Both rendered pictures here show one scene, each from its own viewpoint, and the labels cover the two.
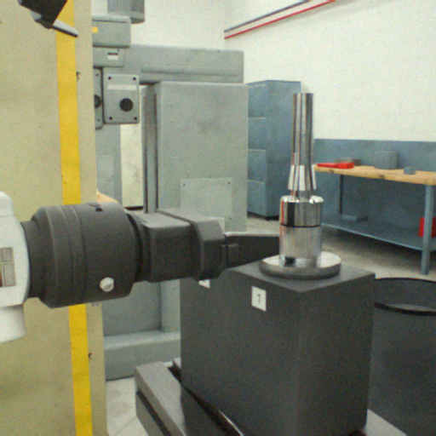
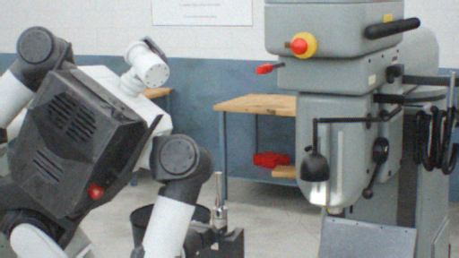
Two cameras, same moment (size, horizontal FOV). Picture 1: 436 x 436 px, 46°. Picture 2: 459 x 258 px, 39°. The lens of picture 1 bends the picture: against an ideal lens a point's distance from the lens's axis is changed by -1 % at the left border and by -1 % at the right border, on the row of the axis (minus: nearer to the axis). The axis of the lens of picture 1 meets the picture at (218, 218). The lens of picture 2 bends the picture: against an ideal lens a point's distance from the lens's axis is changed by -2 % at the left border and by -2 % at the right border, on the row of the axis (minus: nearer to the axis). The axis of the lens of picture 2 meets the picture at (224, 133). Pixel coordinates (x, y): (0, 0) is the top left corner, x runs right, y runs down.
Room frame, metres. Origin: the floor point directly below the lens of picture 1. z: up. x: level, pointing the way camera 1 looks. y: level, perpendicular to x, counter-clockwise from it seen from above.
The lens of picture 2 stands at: (-1.03, 1.03, 1.89)
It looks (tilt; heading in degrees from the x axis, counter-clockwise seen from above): 12 degrees down; 324
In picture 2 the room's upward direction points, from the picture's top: 1 degrees counter-clockwise
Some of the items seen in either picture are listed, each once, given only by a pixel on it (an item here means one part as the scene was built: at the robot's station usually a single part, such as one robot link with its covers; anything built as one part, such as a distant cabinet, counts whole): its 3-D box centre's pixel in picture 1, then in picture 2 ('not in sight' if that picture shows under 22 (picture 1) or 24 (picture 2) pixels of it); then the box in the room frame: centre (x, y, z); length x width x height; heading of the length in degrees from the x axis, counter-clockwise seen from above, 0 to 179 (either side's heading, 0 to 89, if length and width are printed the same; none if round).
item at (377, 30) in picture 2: not in sight; (394, 27); (0.10, -0.33, 1.79); 0.45 x 0.04 x 0.04; 116
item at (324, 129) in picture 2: not in sight; (321, 163); (0.17, -0.14, 1.45); 0.04 x 0.04 x 0.21; 26
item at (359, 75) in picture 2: not in sight; (341, 66); (0.24, -0.28, 1.68); 0.34 x 0.24 x 0.10; 116
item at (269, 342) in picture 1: (268, 329); (205, 256); (0.61, -0.06, 1.07); 0.22 x 0.12 x 0.20; 37
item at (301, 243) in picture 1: (300, 232); (220, 219); (0.57, -0.09, 1.19); 0.05 x 0.05 x 0.06
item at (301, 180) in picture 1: (302, 146); (219, 190); (0.57, -0.09, 1.29); 0.03 x 0.03 x 0.11
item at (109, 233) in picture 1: (138, 249); (191, 239); (0.47, 0.07, 1.20); 0.13 x 0.12 x 0.10; 29
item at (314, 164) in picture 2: not in sight; (315, 165); (0.11, -0.05, 1.47); 0.07 x 0.07 x 0.06
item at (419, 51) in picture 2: not in sight; (385, 57); (0.44, -0.69, 1.66); 0.80 x 0.23 x 0.20; 116
